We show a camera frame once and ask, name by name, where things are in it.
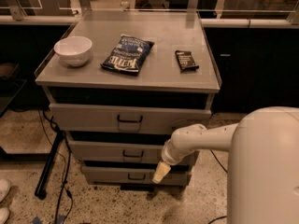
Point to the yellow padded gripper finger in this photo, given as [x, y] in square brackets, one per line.
[161, 171]

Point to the grey drawer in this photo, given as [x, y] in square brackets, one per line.
[125, 119]
[116, 152]
[132, 176]

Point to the white horizontal rail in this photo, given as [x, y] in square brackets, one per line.
[214, 23]

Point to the black stand leg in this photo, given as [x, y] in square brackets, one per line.
[40, 191]

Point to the grey top drawer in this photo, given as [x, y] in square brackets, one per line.
[125, 119]

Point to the dark snack bar wrapper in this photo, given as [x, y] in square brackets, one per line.
[185, 61]

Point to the clear water bottle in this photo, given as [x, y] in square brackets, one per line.
[125, 4]

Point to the white shoe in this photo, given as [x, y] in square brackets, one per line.
[4, 215]
[5, 187]

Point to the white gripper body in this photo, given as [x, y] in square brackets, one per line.
[168, 158]

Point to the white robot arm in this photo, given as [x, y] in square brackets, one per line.
[263, 165]

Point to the white shoe lower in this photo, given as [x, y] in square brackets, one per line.
[4, 215]

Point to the grey drawer cabinet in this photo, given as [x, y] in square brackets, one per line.
[160, 82]

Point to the grey bottom drawer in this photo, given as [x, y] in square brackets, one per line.
[132, 176]

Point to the blue Kettle chips bag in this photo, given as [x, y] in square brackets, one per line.
[128, 55]

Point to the white bowl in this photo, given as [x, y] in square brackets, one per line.
[74, 50]

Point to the white shoe upper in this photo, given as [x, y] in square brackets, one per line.
[5, 187]

